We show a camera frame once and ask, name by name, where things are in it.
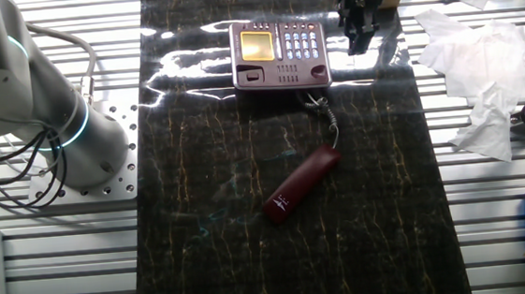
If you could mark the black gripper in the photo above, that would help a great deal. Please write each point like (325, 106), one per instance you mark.
(357, 3)

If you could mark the dark red telephone handset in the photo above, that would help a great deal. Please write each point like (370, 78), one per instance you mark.
(300, 186)

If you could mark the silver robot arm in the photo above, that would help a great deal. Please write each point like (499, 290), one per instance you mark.
(14, 91)

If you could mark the large white tissue sheet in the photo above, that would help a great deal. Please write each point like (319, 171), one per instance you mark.
(480, 50)

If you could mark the black marble pattern mat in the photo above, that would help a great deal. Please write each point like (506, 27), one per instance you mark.
(300, 266)

